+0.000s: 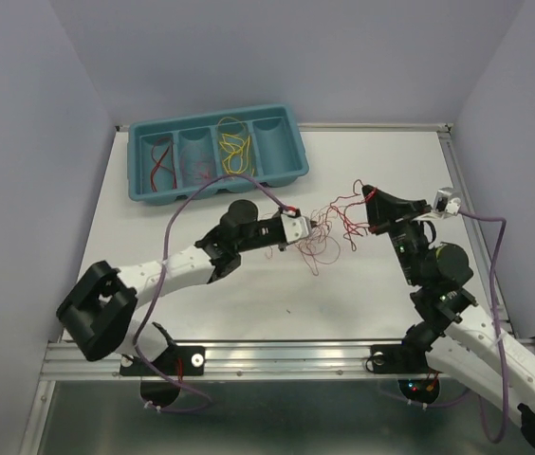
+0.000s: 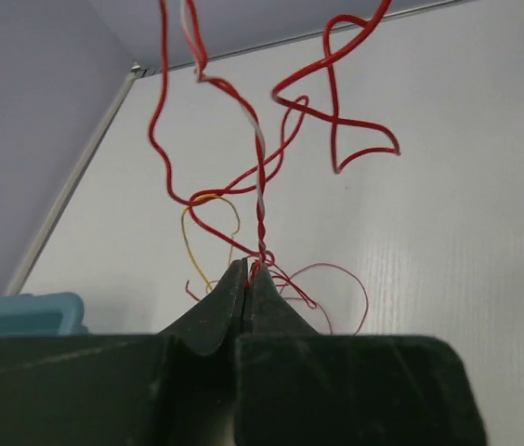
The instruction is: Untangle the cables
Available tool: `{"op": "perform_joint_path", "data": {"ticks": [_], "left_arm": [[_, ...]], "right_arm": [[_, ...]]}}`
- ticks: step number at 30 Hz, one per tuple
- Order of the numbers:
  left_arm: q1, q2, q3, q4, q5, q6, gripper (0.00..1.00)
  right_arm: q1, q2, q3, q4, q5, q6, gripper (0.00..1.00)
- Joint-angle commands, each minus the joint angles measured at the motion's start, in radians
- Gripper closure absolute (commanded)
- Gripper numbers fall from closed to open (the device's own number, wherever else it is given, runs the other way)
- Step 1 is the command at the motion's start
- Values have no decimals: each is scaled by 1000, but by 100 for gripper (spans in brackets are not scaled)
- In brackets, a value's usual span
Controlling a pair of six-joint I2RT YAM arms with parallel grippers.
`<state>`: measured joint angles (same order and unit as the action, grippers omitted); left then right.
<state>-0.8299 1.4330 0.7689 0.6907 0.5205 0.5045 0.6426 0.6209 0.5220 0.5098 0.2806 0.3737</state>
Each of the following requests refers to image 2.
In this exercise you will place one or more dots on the teal four-compartment tray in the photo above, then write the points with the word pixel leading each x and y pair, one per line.
pixel 42 315

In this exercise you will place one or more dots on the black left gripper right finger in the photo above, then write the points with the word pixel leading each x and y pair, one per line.
pixel 295 386

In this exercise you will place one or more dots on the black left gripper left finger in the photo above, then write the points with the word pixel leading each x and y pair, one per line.
pixel 124 389

